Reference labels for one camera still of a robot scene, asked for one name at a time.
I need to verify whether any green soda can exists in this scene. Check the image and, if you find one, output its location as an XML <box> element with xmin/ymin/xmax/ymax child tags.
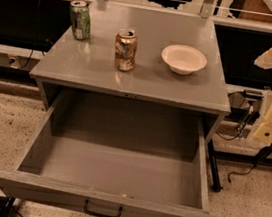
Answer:
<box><xmin>69</xmin><ymin>0</ymin><xmax>91</xmax><ymax>40</ymax></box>

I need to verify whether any grey cabinet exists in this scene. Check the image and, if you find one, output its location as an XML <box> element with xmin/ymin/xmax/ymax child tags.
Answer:
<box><xmin>23</xmin><ymin>0</ymin><xmax>245</xmax><ymax>147</ymax></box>

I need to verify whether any open grey top drawer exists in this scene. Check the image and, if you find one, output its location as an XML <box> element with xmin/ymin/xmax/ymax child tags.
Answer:
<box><xmin>0</xmin><ymin>89</ymin><xmax>215</xmax><ymax>217</ymax></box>

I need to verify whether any black cable at back left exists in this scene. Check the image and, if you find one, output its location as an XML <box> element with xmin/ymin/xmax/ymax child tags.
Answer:
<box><xmin>19</xmin><ymin>0</ymin><xmax>56</xmax><ymax>73</ymax></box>

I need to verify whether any black drawer handle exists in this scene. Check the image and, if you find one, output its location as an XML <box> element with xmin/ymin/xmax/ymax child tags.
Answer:
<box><xmin>83</xmin><ymin>199</ymin><xmax>123</xmax><ymax>217</ymax></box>

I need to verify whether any orange soda can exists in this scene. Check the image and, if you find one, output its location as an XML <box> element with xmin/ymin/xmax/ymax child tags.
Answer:
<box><xmin>114</xmin><ymin>28</ymin><xmax>138</xmax><ymax>72</ymax></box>

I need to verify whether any white paper bowl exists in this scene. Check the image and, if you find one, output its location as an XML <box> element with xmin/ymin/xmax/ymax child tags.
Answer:
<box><xmin>161</xmin><ymin>44</ymin><xmax>207</xmax><ymax>75</ymax></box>

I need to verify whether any black table leg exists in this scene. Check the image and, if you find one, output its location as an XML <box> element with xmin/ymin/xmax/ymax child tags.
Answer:
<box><xmin>207</xmin><ymin>140</ymin><xmax>222</xmax><ymax>193</ymax></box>

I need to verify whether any black cable on floor right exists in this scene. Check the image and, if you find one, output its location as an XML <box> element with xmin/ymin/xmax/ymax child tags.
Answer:
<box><xmin>226</xmin><ymin>159</ymin><xmax>258</xmax><ymax>188</ymax></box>

